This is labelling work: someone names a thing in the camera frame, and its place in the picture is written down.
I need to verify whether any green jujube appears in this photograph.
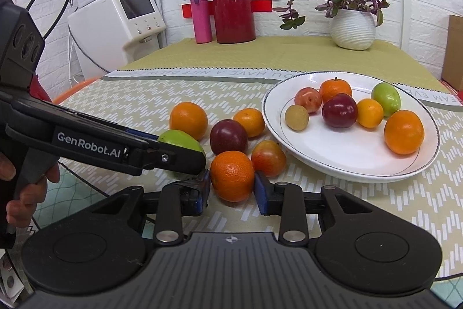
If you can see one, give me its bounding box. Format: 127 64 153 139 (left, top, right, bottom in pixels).
371 82 401 118
158 129 206 176

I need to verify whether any red-yellow plum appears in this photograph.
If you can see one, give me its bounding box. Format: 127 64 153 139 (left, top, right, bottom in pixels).
251 140 286 177

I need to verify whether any tangerine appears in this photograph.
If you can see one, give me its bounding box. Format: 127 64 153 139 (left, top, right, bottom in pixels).
210 151 254 203

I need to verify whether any dark red plum back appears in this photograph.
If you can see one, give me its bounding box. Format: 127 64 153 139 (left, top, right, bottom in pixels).
210 119 248 155

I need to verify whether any dark red plum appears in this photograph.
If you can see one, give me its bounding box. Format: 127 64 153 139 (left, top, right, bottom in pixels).
210 119 248 155
322 93 358 129

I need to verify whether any brown longan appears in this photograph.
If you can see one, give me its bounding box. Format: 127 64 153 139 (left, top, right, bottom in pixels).
285 104 309 132

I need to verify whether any pink-red plum front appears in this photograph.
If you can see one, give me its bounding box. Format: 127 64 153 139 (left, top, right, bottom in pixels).
294 87 323 114

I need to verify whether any mandarin with stem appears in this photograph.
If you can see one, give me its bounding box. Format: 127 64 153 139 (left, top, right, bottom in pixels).
319 77 352 103

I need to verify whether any yellow-orange small citrus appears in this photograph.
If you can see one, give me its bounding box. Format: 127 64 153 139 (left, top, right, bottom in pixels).
357 98 384 129

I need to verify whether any large orange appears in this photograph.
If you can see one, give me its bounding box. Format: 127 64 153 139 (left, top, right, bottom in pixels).
384 110 425 155
170 102 209 140

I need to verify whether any person's left hand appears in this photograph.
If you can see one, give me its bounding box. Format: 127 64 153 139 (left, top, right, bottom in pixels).
6 164 60 228

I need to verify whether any orange plastic stool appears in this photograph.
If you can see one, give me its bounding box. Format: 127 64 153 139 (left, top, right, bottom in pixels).
53 78 98 104

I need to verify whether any small red jug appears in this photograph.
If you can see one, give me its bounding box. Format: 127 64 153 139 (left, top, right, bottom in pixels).
29 74 52 103

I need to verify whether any small orange near plate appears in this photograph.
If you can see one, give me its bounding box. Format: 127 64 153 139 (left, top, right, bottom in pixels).
233 108 265 139

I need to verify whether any white oval plate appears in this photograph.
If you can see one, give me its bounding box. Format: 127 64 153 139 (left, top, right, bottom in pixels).
261 71 441 184

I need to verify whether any white water dispenser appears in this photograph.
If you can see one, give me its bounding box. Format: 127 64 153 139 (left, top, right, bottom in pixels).
68 0 166 79

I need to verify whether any pink thermos bottle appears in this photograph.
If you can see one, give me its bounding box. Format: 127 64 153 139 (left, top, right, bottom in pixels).
190 0 213 44

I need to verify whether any dark red thermos jug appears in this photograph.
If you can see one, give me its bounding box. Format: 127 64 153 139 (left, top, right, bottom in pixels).
213 0 256 44

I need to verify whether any white plant pot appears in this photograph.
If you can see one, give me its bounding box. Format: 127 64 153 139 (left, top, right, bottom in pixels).
330 9 376 51

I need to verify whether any brown cardboard box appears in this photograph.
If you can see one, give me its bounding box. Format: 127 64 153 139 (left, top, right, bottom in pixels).
441 15 463 92

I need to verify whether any purple green trailing plant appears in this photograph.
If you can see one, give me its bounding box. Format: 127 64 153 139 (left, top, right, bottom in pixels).
272 0 390 31

